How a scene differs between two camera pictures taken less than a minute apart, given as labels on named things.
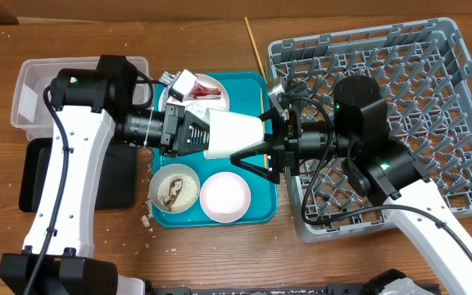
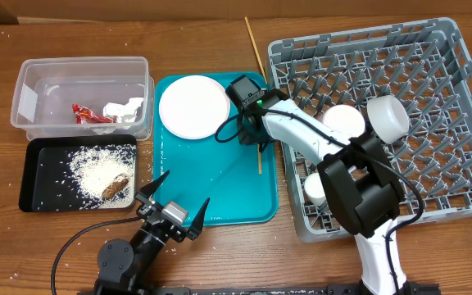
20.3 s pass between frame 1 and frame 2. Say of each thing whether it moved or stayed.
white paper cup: moved
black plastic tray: stayed
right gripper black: moved
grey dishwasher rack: stayed
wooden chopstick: stayed
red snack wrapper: moved
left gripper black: moved
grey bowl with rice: moved
